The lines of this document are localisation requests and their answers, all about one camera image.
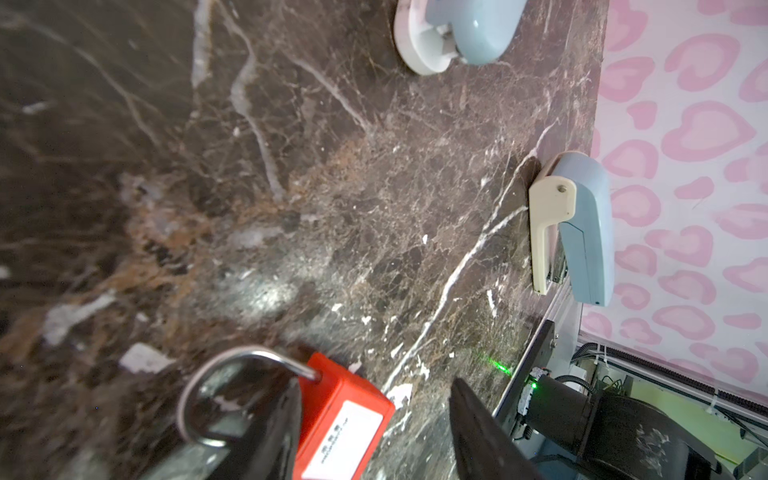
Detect light blue grey case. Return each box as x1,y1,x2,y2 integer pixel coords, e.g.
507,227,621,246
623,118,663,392
393,0,527,76

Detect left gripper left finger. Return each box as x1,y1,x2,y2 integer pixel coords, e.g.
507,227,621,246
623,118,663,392
143,378,302,479

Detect blue grey stapler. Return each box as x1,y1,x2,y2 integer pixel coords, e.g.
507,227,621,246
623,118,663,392
528,151,615,307

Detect aluminium front rail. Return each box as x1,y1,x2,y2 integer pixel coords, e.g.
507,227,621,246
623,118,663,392
491,281,586,433

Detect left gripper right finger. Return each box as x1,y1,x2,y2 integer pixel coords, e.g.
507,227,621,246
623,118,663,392
449,378,531,479

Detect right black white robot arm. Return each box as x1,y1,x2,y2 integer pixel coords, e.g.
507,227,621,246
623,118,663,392
519,375,733,479

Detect red padlock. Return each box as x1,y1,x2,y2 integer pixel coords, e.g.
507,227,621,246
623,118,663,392
179,345,395,479

